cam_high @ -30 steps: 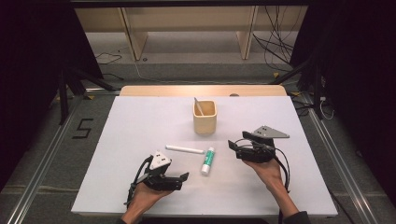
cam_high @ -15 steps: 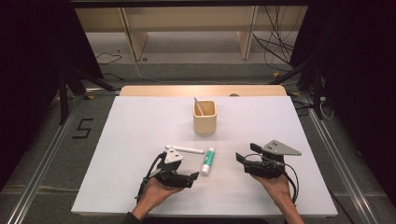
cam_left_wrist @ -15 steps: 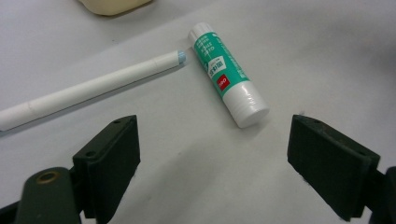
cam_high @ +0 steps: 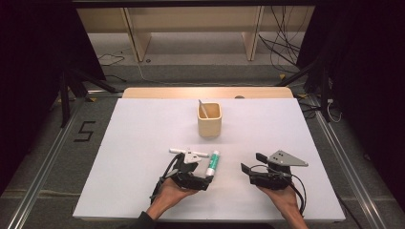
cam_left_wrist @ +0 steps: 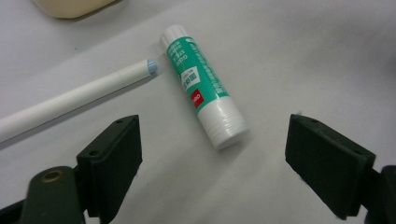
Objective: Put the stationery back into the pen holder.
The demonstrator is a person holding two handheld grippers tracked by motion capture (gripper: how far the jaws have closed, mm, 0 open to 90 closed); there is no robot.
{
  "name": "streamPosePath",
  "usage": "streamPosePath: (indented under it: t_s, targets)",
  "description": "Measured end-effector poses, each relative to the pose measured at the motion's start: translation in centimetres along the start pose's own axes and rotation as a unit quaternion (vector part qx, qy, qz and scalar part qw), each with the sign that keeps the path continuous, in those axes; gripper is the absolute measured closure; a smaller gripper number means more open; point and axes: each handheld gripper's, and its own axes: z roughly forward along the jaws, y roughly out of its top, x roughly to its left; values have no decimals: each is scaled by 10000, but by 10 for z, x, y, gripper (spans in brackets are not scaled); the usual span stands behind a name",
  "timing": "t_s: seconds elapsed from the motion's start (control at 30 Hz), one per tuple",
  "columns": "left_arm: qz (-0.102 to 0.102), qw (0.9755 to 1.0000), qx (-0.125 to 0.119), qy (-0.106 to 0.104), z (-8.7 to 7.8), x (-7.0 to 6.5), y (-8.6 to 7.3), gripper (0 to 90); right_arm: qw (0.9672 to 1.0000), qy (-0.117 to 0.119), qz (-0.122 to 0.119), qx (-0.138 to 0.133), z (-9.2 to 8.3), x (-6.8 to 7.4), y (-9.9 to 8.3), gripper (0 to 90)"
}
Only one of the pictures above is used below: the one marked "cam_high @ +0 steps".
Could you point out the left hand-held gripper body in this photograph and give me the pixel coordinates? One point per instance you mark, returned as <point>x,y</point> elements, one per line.
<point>186,178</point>

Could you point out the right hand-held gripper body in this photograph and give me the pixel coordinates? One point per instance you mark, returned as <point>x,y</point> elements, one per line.
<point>270,179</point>

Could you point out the green white glue stick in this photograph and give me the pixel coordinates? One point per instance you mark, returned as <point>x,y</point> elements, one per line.
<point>213,162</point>

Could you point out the white marker pen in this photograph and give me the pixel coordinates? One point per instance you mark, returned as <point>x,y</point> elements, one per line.
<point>175,151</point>

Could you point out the beige square cup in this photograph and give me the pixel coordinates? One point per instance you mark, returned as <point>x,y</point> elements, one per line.
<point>208,129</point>

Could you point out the clear pink pen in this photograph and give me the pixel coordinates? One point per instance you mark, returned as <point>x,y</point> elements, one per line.
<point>202,108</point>

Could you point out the person's left hand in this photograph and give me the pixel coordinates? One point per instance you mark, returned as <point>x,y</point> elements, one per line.
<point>170,197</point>

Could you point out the person's right hand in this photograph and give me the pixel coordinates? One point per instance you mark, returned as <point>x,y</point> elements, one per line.
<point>286,200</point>

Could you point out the white table board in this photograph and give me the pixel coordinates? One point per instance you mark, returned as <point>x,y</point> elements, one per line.
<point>133,133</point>

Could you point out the light wooden table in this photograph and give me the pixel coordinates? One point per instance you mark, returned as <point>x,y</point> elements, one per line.
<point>191,93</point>

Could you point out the black tripod stand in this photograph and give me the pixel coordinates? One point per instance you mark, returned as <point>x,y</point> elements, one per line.
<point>65,101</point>
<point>324,95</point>

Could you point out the light wooden bench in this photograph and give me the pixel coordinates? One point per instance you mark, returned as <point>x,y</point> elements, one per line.
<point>251,41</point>

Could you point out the dark curtain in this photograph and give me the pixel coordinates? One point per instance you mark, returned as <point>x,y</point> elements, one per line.
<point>31,63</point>
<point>366,63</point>

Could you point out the aluminium floor rail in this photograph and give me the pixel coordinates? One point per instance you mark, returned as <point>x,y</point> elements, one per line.
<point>41,178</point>
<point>350,171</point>

